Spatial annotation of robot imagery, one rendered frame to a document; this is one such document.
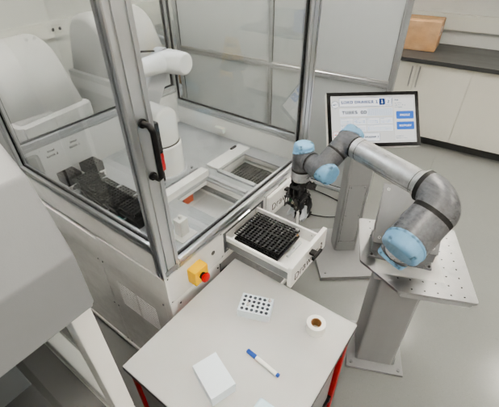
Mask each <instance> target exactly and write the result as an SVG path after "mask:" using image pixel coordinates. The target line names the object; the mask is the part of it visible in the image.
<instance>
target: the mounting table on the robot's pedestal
mask: <svg viewBox="0 0 499 407"><path fill-rule="evenodd" d="M374 224H375V220H370V219H363V218H359V261H360V262H361V263H362V264H363V265H364V266H365V267H367V268H368V269H369V270H370V271H372V272H373V273H374V274H375V275H377V276H378V277H379V278H380V279H382V280H383V281H384V282H385V283H386V284H387V285H388V286H389V287H391V288H392V289H393V290H394V291H395V292H397V293H400V297H405V298H410V299H415V300H424V301H430V302H435V303H440V304H449V305H454V306H459V307H465V308H471V306H473V305H478V304H479V301H478V299H477V296H476V292H475V289H474V287H473V285H472V281H471V278H470V275H469V273H468V269H467V266H466V263H465V261H464V258H463V254H462V251H461V249H460V247H459V243H458V240H457V237H456V235H455V231H454V230H451V231H450V232H449V233H448V234H447V235H446V236H445V237H444V238H443V239H442V240H441V243H440V248H439V252H438V260H439V263H440V267H441V269H442V275H443V278H444V282H445V283H440V282H434V281H429V280H424V279H414V278H408V277H403V276H397V275H387V274H382V273H376V272H375V259H374V258H370V257H368V255H369V248H370V241H371V230H372V229H373V230H374Z"/></svg>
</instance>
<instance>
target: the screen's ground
mask: <svg viewBox="0 0 499 407"><path fill-rule="evenodd" d="M368 97H392V106H380V107H339V109H331V123H332V132H336V131H341V130H340V118H366V117H393V129H394V131H384V132H380V141H370V142H371V143H388V142H417V129H416V113H415V98H414V94H398V95H362V96H330V103H331V101H339V98H368ZM387 107H392V112H393V115H374V116H360V108H387ZM396 111H413V115H414V119H397V118H396ZM400 121H414V129H396V122H400Z"/></svg>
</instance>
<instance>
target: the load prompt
mask: <svg viewBox="0 0 499 407"><path fill-rule="evenodd" d="M380 106H392V97H368V98H339V107H380Z"/></svg>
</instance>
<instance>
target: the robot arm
mask: <svg viewBox="0 0 499 407"><path fill-rule="evenodd" d="M314 150H315V149H314V144H313V143H312V142H311V141H308V140H299V141H297V142H295V144H294V147H293V152H292V164H291V183H290V185H289V192H288V193H287V194H286V195H285V199H284V206H285V205H287V204H288V205H289V206H291V207H290V209H289V210H288V211H287V215H289V214H291V215H292V217H293V218H294V219H295V217H296V211H299V212H300V211H302V212H301V214H300V218H299V220H301V222H303V221H304V220H305V219H306V218H307V216H308V214H309V212H310V210H311V208H312V199H311V198H310V193H309V191H307V189H309V190H315V189H316V186H317V184H315V183H314V182H313V181H310V179H311V177H312V176H313V177H314V178H315V179H316V180H317V181H319V182H321V183H323V184H325V185H329V184H331V183H333V182H335V180H336V179H337V176H338V175H339V169H338V166H339V165H340V164H341V163H342V162H343V161H344V160H345V159H346V158H347V156H348V157H350V158H352V159H354V160H355V161H357V162H358V163H360V164H362V165H363V166H365V167H366V168H368V169H370V170H372V171H374V172H375V173H377V174H378V175H380V176H382V177H383V178H386V179H387V180H388V181H390V182H391V183H394V184H395V185H397V186H398V187H400V188H402V189H403V190H405V191H407V192H408V193H410V196H411V198H412V199H413V200H415V201H414V203H413V204H412V205H411V206H410V207H409V208H408V209H407V210H406V211H404V212H403V213H402V214H401V215H400V217H399V219H398V220H397V221H396V222H395V223H394V224H393V225H392V226H391V228H389V229H388V230H387V231H386V232H385V234H384V235H383V237H382V242H383V244H382V245H381V246H380V247H379V248H378V253H379V254H380V255H381V256H382V257H383V258H384V259H385V260H386V261H388V262H389V263H390V264H391V265H393V266H394V267H395V268H396V269H397V270H399V271H402V270H404V269H405V268H406V267H407V266H408V265H409V266H417V265H418V264H419V263H420V262H423V261H424V260H425V258H426V256H427V255H428V254H429V253H430V252H431V251H432V249H433V248H434V247H435V246H436V245H437V244H438V243H439V242H440V241H441V240H442V239H443V238H444V237H445V236H446V235H447V234H448V233H449V232H450V231H451V230H452V229H453V228H454V227H455V226H456V225H457V223H458V222H459V218H460V216H461V209H462V208H461V202H460V198H459V195H458V193H457V191H456V189H455V188H454V187H453V186H452V184H451V183H450V182H449V181H448V180H447V179H446V178H445V177H443V176H442V175H441V174H439V173H437V172H435V171H433V170H427V171H425V170H423V169H421V168H419V167H417V166H415V165H413V164H412V163H410V162H407V161H406V160H404V159H402V158H400V157H398V156H397V155H395V154H393V153H390V152H388V151H387V150H385V149H382V148H381V147H379V146H378V145H375V144H373V143H371V142H370V141H367V140H366V139H364V133H363V131H362V130H361V129H360V128H358V127H357V126H355V125H354V124H347V125H346V126H345V127H344V128H343V129H342V130H341V131H340V132H339V133H338V134H337V136H336V137H335V138H334V139H333V140H332V141H331V142H330V143H329V145H328V146H327V147H326V148H325V149H324V150H323V151H322V152H321V154H320V155H319V154H317V153H315V152H314ZM286 198H287V202H286ZM288 198H289V201H288Z"/></svg>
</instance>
